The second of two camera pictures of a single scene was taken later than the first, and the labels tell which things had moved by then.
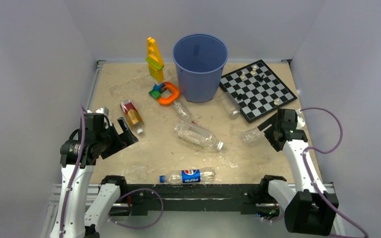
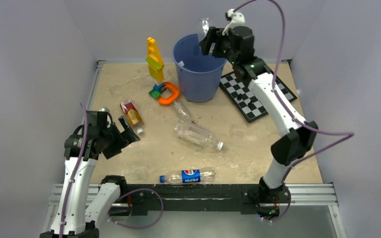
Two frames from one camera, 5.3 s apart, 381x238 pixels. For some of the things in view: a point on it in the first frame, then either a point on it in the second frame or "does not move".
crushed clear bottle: x=253 y=137 → x=205 y=27
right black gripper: x=275 y=144 → x=205 y=44
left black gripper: x=121 y=141 does not move
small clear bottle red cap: x=183 y=111 does not move
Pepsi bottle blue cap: x=206 y=175 does not move
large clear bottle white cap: x=197 y=136 does not move
